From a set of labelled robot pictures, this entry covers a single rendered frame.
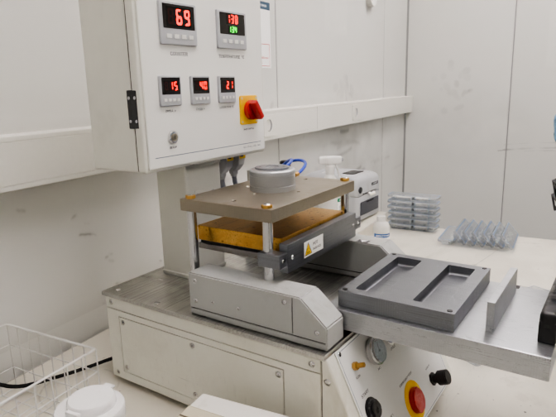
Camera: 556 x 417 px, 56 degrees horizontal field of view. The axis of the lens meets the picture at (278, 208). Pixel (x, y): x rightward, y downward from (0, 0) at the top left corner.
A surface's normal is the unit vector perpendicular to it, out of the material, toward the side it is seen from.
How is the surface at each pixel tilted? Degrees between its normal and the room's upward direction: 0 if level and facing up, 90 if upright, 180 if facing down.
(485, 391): 0
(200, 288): 90
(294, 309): 90
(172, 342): 90
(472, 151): 90
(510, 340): 0
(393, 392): 65
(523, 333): 0
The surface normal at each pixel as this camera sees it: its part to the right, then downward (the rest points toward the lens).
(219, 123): 0.83, 0.11
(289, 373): -0.56, 0.20
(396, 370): 0.74, -0.32
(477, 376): -0.03, -0.97
